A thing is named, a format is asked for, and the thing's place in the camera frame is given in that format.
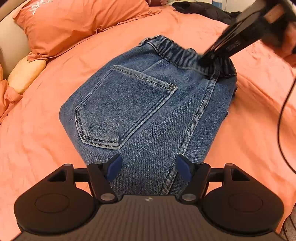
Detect beige upholstered headboard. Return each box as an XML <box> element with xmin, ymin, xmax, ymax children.
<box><xmin>0</xmin><ymin>0</ymin><xmax>30</xmax><ymax>79</ymax></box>

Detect orange bed sheet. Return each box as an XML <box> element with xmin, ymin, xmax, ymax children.
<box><xmin>1</xmin><ymin>6</ymin><xmax>295</xmax><ymax>240</ymax></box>

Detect small yellow cushion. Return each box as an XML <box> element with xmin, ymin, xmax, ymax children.
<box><xmin>8</xmin><ymin>57</ymin><xmax>47</xmax><ymax>95</ymax></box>

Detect blue denim jeans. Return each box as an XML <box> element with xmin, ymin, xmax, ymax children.
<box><xmin>59</xmin><ymin>36</ymin><xmax>237</xmax><ymax>196</ymax></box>

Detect operator knee grey checked shorts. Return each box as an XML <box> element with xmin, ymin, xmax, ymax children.
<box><xmin>280</xmin><ymin>206</ymin><xmax>296</xmax><ymax>241</ymax></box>

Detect right orange pillow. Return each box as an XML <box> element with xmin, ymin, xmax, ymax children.
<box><xmin>13</xmin><ymin>0</ymin><xmax>159</xmax><ymax>61</ymax></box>

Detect black cable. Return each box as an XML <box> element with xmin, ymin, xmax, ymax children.
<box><xmin>276</xmin><ymin>78</ymin><xmax>296</xmax><ymax>175</ymax></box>

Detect black puffer jacket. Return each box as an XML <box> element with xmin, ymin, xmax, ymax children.
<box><xmin>172</xmin><ymin>1</ymin><xmax>241</xmax><ymax>25</ymax></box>

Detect left orange pillow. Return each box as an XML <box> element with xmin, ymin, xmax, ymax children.
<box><xmin>0</xmin><ymin>66</ymin><xmax>23</xmax><ymax>123</ymax></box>

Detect operator right hand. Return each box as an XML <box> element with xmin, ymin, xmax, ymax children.
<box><xmin>281</xmin><ymin>22</ymin><xmax>296</xmax><ymax>65</ymax></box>

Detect orange pillow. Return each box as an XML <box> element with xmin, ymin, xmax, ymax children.
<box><xmin>0</xmin><ymin>66</ymin><xmax>23</xmax><ymax>123</ymax></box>
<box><xmin>13</xmin><ymin>0</ymin><xmax>159</xmax><ymax>61</ymax></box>

